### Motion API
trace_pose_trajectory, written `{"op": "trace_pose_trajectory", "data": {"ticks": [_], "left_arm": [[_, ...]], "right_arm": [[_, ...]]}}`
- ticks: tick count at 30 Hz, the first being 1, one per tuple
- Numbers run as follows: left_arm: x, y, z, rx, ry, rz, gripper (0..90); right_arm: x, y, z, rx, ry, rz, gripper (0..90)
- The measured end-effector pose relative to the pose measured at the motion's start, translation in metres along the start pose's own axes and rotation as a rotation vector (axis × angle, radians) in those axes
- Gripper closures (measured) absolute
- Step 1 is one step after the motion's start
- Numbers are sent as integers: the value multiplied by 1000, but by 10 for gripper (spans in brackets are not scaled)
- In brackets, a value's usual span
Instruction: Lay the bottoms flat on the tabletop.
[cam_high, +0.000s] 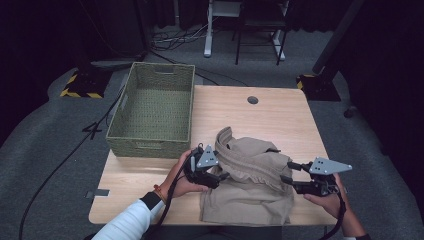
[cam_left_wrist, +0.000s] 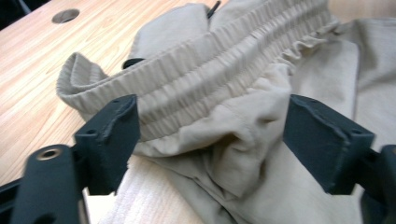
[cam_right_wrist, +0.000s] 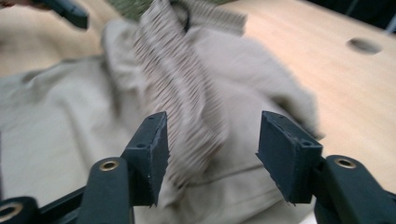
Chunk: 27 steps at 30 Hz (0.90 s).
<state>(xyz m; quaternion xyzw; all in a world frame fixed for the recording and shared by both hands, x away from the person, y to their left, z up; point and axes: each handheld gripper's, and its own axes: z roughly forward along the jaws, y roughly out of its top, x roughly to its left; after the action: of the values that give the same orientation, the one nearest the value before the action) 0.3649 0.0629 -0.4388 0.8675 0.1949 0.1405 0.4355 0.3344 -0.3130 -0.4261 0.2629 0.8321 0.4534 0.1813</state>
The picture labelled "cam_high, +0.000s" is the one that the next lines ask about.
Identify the black yellow striped stand base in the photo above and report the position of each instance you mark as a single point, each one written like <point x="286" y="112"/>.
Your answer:
<point x="85" y="85"/>
<point x="320" y="88"/>

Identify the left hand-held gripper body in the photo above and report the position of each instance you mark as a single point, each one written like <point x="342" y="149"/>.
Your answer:
<point x="206" y="158"/>

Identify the green woven basket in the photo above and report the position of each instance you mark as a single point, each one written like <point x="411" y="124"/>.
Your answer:
<point x="156" y="110"/>

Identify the beige pants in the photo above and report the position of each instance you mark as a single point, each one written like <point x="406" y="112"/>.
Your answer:
<point x="250" y="200"/>

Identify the white desk frame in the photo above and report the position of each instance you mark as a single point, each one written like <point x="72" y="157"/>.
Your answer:
<point x="208" y="40"/>

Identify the person's left hand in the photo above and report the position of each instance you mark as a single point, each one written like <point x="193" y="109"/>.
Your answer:
<point x="176" y="183"/>

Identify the black chair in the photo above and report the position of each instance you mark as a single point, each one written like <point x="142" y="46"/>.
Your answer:
<point x="260" y="23"/>

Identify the grey tape piece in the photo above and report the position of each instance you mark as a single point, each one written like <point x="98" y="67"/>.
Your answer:
<point x="100" y="192"/>

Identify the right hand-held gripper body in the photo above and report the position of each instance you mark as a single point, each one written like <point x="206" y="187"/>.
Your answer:
<point x="328" y="166"/>

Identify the slanted dark metal pole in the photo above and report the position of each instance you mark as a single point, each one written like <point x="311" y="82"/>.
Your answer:
<point x="336" y="36"/>

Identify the person's right hand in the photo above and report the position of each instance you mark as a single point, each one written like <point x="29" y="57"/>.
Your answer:
<point x="335" y="205"/>

